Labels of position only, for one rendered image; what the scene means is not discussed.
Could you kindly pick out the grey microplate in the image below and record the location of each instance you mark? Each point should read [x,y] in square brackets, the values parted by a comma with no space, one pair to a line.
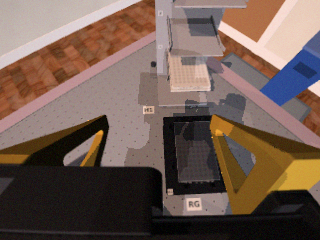
[195,157]

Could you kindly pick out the grey rack with shelves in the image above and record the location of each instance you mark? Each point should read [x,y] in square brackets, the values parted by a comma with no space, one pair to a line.
[188,33]

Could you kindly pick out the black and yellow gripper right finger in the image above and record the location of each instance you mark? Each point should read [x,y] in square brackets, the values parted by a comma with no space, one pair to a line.
[281,164]

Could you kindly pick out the beige well plate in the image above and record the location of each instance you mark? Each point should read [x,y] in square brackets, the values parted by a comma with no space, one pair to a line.
[188,74]

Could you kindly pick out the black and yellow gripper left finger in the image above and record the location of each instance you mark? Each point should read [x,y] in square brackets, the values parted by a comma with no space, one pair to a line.
[50,150]

